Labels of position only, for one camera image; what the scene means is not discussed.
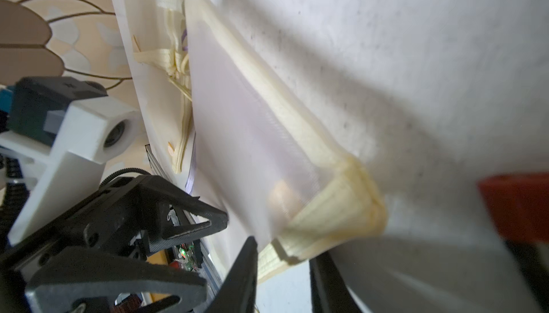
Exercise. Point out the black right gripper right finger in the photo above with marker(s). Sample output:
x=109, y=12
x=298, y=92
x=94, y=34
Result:
x=328, y=290

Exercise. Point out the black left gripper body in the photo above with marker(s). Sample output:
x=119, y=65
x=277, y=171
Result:
x=108, y=221

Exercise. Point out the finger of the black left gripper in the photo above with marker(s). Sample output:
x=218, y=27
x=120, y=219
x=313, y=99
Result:
x=90, y=281
x=170, y=216

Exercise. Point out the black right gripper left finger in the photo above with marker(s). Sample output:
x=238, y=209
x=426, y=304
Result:
x=238, y=291

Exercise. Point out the small purple yellow pouch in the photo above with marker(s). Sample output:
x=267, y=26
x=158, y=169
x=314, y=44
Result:
x=261, y=154

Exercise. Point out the black charger board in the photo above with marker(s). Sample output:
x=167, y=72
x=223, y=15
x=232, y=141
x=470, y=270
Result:
x=518, y=207

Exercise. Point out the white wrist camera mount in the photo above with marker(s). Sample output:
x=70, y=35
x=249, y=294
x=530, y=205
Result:
x=62, y=131

